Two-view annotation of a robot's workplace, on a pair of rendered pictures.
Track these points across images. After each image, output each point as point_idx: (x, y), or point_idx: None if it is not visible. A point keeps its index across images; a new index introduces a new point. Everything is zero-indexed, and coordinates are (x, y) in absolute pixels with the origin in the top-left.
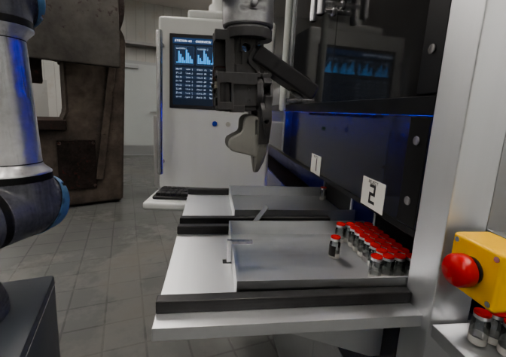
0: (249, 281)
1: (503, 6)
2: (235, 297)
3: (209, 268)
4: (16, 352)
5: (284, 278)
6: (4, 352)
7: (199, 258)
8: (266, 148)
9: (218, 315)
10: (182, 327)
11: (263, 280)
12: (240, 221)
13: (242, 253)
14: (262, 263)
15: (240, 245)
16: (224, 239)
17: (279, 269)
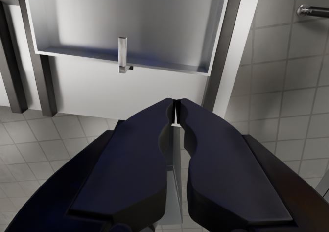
0: (212, 63)
1: None
2: (220, 76)
3: (142, 85)
4: (168, 173)
5: (178, 2)
6: (167, 177)
7: (120, 93)
8: (228, 123)
9: (221, 87)
10: (224, 113)
11: (216, 47)
12: (34, 34)
13: (110, 41)
14: (138, 20)
15: (88, 39)
16: (68, 58)
17: (156, 0)
